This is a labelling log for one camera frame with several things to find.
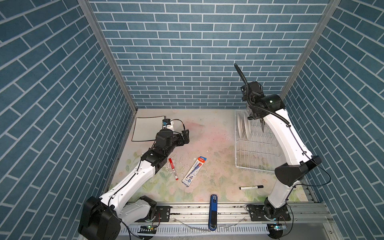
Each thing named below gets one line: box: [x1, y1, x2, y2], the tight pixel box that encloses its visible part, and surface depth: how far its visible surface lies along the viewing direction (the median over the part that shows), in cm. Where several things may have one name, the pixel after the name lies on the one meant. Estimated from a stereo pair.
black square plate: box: [234, 63, 249, 87], surface depth 61 cm
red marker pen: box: [168, 158, 179, 181], surface depth 90 cm
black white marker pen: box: [239, 185, 264, 190], surface depth 84 cm
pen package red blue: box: [182, 156, 207, 187], surface depth 88 cm
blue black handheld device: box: [208, 194, 218, 231], surface depth 75 cm
